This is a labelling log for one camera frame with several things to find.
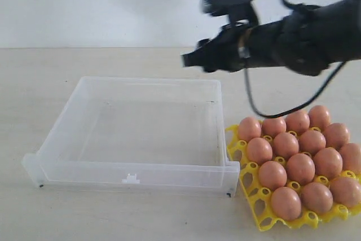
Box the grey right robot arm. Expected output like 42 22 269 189
182 0 360 76

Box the brown egg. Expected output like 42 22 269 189
246 138 273 165
298 130 326 156
258 161 287 191
286 153 315 186
313 147 343 181
308 105 331 131
285 109 310 135
323 122 350 150
262 117 287 138
271 187 302 221
300 182 333 214
237 117 261 142
273 132 300 160
339 143 361 175
329 177 360 208

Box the yellow plastic egg rack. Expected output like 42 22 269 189
225 124 360 231

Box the clear plastic tray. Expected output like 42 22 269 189
22 76 240 197

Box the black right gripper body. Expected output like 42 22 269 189
201 16 300 74

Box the black cable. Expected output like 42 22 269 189
243 0 361 119

